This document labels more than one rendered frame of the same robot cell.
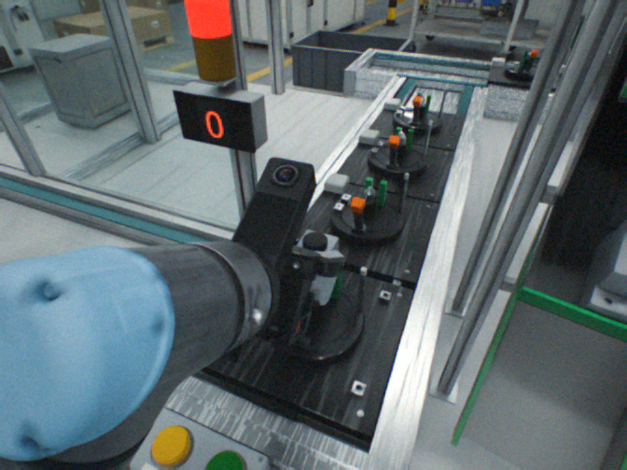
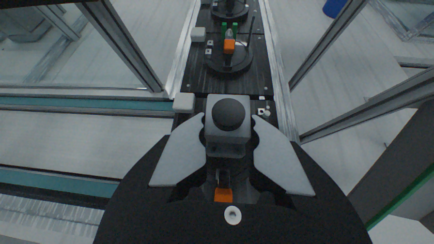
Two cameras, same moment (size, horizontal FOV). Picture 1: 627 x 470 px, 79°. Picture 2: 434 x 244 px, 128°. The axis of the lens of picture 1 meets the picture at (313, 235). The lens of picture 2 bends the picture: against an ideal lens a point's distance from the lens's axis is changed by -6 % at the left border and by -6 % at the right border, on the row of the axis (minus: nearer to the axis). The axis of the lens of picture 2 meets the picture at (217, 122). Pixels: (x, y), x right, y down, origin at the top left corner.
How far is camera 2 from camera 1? 36 cm
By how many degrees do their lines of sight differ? 29
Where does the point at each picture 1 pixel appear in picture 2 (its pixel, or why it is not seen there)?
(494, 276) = (409, 99)
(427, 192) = (255, 28)
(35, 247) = (21, 139)
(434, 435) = not seen: hidden behind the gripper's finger
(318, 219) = (196, 64)
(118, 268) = not seen: outside the picture
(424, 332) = (290, 128)
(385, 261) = (250, 84)
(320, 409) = not seen: hidden behind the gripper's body
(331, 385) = (252, 192)
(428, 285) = (279, 94)
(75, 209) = (31, 105)
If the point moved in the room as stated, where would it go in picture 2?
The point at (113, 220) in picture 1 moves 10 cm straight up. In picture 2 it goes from (59, 105) to (7, 83)
